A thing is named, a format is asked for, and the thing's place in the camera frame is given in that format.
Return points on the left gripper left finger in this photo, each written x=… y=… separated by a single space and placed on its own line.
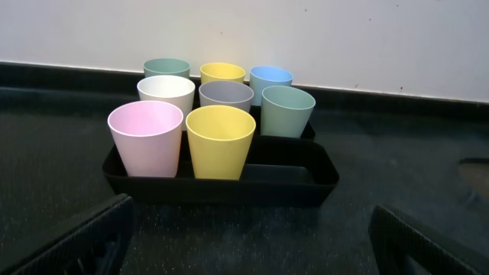
x=76 y=240

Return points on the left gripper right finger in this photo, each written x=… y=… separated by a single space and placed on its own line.
x=420 y=248

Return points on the pink cup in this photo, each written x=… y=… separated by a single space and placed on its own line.
x=147 y=145

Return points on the black tray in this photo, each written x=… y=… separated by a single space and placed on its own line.
x=275 y=183

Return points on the yellow cup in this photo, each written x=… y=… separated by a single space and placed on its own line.
x=221 y=73
x=219 y=149

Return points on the white cup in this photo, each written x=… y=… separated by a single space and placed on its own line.
x=166 y=89

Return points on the green cup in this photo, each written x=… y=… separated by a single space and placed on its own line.
x=284 y=114
x=166 y=68

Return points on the grey cup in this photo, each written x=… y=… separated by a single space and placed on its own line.
x=225 y=94

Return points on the blue cup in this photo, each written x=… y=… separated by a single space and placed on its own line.
x=267 y=80

